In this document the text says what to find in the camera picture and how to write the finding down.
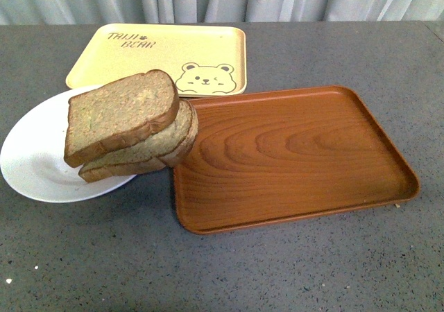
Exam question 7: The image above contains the grey curtain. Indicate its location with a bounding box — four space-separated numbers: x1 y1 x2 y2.
1 0 443 25

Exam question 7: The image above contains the brown wooden tray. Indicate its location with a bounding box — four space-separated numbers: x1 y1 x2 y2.
173 86 420 234

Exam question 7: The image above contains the white round plate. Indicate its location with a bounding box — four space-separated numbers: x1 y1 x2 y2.
1 85 134 203

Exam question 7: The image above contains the yellow bear tray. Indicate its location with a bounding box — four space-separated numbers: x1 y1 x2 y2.
65 24 247 98

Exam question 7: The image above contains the bread slice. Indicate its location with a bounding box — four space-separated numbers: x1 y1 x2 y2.
79 100 198 182
64 69 180 168

